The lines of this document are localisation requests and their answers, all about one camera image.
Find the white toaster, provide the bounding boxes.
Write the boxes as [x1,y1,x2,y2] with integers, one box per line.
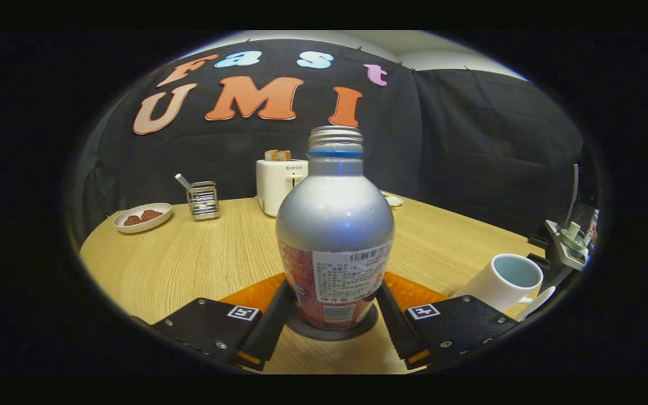
[255,159,309,218]

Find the white power strip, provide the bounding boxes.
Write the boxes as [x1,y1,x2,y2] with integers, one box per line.
[545,219,589,272]

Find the white cup with blue inside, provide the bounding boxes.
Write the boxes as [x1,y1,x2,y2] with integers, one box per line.
[451,253,556,322]

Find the dark round coaster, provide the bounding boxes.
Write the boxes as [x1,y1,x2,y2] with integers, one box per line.
[285,304,379,341]

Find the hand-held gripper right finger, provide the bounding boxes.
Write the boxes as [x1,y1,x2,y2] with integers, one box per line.
[376,272,520,371]

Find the silver bottle with red label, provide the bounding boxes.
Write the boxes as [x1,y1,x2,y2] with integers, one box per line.
[275,126,395,330]

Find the white plate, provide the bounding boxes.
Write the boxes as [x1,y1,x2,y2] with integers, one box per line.
[112,202,173,234]

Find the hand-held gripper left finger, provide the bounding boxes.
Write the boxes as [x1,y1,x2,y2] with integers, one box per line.
[152,273,294,372]

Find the wooden table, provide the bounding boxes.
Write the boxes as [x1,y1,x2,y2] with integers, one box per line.
[79,192,544,375]

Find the wire mesh utensil holder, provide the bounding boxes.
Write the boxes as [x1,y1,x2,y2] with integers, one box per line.
[186,181,221,221]

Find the white cable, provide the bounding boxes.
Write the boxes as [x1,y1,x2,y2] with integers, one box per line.
[563,163,581,226]

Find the red food pieces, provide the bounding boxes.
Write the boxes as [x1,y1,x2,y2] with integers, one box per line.
[123,209,163,227]

